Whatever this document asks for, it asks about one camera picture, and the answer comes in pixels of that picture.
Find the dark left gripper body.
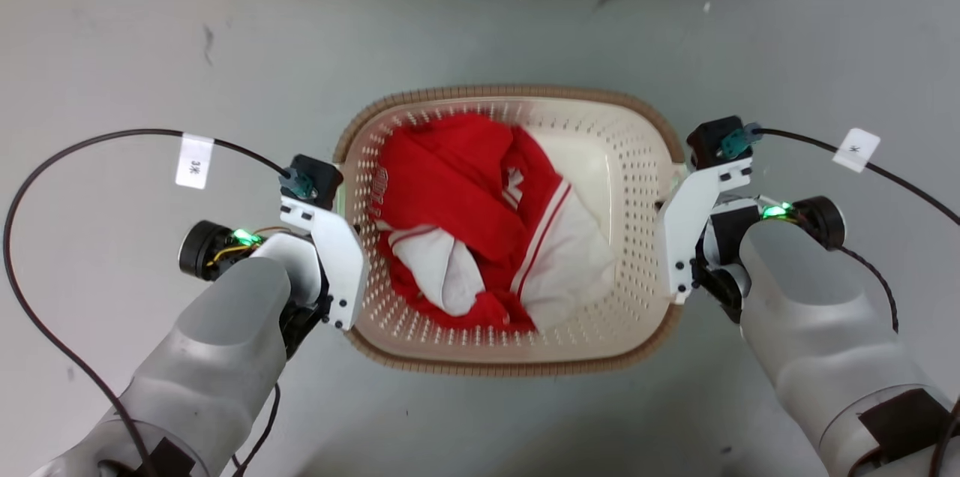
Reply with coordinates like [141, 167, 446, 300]
[279, 288, 333, 360]

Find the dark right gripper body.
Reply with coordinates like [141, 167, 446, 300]
[693, 202, 763, 325]

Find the beige laundry basket brown rim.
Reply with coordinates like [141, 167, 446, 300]
[332, 85, 687, 377]

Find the red and white garment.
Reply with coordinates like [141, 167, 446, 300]
[370, 112, 617, 334]

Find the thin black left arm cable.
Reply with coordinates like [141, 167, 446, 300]
[229, 382, 282, 477]

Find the braided black right arm cable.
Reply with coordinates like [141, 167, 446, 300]
[834, 244, 900, 334]

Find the small white cable tag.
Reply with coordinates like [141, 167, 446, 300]
[832, 127, 882, 174]

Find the white cable tag printed 3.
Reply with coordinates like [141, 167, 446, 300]
[175, 133, 216, 191]

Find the black right camera cable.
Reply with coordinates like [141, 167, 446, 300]
[750, 127, 960, 227]

